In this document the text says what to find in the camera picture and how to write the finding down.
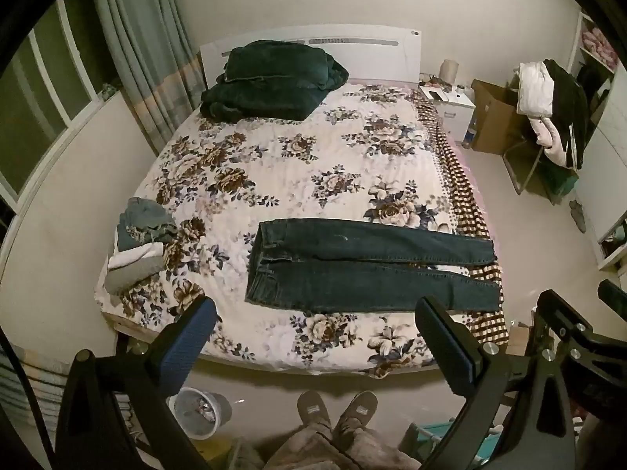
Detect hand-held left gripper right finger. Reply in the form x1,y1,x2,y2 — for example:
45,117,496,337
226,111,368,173
415,296,576,470

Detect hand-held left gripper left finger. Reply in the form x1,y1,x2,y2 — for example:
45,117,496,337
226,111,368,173
55,296,217,470

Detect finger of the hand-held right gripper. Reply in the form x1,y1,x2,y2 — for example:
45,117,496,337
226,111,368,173
535,290,627,353
598,279,627,307

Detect dark blue jeans pants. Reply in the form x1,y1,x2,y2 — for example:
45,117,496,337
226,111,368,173
244,219,503,314

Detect white waste bin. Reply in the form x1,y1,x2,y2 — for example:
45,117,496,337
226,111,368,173
174,387,232,440

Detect folded grey cloth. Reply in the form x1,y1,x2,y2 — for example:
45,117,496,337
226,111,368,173
104,255,165,295

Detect grey slipper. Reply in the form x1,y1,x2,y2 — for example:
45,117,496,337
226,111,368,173
569,200,587,234

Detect folded white cloth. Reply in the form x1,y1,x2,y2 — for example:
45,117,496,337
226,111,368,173
108,244,165,271

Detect teal plastic stool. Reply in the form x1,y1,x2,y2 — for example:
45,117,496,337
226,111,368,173
416,420,464,470

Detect white shelving unit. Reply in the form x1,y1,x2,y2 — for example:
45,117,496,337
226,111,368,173
568,10,627,271

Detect person's right shoe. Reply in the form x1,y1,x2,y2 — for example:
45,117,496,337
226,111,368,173
333,390,379,444

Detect person's shoe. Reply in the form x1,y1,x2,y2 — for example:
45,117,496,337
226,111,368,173
333,390,379,444
297,390,333,434

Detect green plastic crate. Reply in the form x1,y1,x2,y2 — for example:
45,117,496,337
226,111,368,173
541,157,584,197

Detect folded frayed denim shorts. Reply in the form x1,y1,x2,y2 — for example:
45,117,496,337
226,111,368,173
115,197,179,251

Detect person's left shoe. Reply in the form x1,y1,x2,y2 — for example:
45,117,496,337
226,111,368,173
297,390,333,434

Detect brown checkered bed sheet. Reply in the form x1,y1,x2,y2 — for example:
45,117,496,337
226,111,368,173
416,93,511,346

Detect pink garment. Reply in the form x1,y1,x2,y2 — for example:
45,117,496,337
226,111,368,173
528,115,571,167

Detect striped cloth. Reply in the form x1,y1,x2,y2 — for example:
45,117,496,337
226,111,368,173
0,347,64,470

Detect black garment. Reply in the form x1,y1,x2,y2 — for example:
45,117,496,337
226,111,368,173
543,59,589,170

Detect bed with floral quilt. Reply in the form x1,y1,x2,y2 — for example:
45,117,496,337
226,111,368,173
95,81,505,379

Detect brown cardboard box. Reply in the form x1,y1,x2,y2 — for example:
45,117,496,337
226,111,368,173
470,78,532,155

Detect white jacket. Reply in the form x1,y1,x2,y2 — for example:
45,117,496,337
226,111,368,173
518,61,555,117

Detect white nightstand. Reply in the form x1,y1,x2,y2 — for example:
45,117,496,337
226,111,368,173
419,83,477,145

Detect pink folded bedding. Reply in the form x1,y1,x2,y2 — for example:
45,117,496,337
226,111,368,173
583,27,616,67

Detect dark green plush blanket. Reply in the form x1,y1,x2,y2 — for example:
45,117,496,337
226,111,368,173
200,39,350,121

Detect white framed window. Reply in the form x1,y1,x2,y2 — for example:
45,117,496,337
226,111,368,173
0,0,107,216

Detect green striped curtain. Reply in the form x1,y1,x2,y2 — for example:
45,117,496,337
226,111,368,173
91,0,207,157

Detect white bed headboard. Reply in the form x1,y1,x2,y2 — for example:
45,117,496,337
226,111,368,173
200,24,423,90

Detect metal frame chair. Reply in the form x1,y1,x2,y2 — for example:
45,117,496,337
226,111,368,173
504,132,569,202

